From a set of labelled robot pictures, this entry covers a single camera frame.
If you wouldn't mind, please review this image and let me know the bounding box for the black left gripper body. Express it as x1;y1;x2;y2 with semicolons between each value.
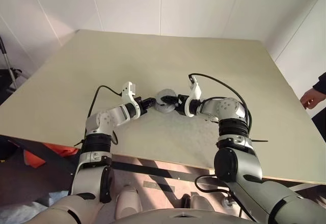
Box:
136;96;151;115

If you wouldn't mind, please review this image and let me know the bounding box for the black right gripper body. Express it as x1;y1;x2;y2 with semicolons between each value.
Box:
175;94;191;116

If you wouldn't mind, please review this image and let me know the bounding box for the grey round lid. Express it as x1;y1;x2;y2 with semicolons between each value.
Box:
155;89;176;106

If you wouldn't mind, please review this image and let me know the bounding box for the bystander's bare hand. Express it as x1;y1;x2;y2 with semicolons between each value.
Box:
300;88;319;110

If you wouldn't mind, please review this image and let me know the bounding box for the dark rectangular floor plate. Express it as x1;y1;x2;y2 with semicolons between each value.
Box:
143;180;176;192

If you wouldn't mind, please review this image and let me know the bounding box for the pale left robot foot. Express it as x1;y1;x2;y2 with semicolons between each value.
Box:
116;185;142;220

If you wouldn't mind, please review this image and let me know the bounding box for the pale robot foot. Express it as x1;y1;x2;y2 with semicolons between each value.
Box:
191;193;218;212
116;185;142;220

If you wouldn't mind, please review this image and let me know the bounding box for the pale right robot foot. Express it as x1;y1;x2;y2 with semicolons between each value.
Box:
191;193;218;212

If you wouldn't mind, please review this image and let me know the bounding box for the grey robot torso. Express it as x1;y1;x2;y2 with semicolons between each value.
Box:
109;208;246;224

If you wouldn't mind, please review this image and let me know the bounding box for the orange cloth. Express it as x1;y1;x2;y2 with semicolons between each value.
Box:
23;143;78;169

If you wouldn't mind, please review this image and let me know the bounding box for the folded black metal trolley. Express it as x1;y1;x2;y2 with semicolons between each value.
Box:
0;36;30;95

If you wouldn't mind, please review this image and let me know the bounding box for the blue jeans leg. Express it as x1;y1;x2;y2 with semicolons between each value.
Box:
0;190;70;224

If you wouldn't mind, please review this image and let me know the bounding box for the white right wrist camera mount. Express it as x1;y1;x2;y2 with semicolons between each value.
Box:
184;75;203;118

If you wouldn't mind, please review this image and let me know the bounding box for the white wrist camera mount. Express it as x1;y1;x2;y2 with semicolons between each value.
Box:
120;81;142;120
184;75;203;118

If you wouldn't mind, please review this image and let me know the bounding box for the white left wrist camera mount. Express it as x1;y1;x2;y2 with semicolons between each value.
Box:
120;81;142;120

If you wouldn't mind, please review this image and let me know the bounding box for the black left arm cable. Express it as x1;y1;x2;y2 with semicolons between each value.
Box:
80;85;123;158

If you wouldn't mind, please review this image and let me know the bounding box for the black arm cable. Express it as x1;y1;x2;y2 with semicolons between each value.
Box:
188;73;253;136
80;85;123;158

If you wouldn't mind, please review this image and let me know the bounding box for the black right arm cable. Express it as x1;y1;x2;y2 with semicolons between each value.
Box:
188;73;253;136

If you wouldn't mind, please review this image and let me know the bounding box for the black table frame crossbar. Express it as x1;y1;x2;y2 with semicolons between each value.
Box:
111;161;218;182

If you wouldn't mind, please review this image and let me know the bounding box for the black looping shoulder cable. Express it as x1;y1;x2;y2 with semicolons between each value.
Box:
194;174;255;221

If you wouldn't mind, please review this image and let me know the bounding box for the black table frame side beam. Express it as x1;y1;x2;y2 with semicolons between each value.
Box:
7;135;77;176

